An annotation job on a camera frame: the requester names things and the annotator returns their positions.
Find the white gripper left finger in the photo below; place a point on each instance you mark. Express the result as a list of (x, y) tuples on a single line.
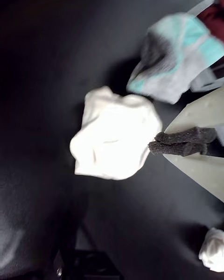
[(205, 112)]

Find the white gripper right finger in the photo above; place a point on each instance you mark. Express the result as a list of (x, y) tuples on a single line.
[(210, 175)]

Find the grey bin with red sock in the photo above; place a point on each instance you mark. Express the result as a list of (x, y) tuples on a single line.
[(205, 84)]

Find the teal white grey balled sock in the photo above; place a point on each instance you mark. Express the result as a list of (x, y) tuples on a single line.
[(175, 58)]

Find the white crumpled sock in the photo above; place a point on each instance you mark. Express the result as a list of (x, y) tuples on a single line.
[(213, 249)]

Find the dark red sock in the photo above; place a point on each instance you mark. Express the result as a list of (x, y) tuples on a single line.
[(214, 18)]

